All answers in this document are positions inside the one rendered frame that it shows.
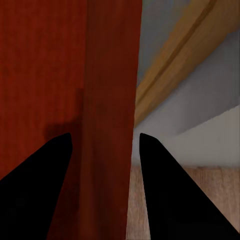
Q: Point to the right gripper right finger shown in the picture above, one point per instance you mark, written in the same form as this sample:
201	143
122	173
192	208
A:
177	207

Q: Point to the storage box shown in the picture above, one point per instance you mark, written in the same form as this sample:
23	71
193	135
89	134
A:
71	66

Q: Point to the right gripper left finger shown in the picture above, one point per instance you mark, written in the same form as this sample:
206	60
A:
29	193

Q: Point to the door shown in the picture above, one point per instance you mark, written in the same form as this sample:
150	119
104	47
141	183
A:
201	29

